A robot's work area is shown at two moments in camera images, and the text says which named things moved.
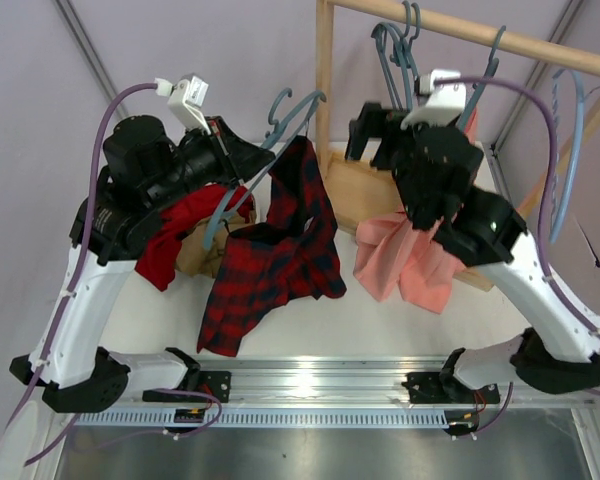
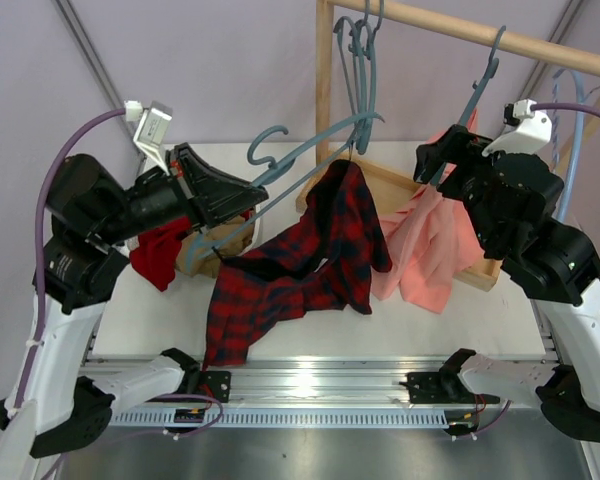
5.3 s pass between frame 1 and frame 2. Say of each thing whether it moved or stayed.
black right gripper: moved
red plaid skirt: moved
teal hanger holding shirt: stayed
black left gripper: moved
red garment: stayed
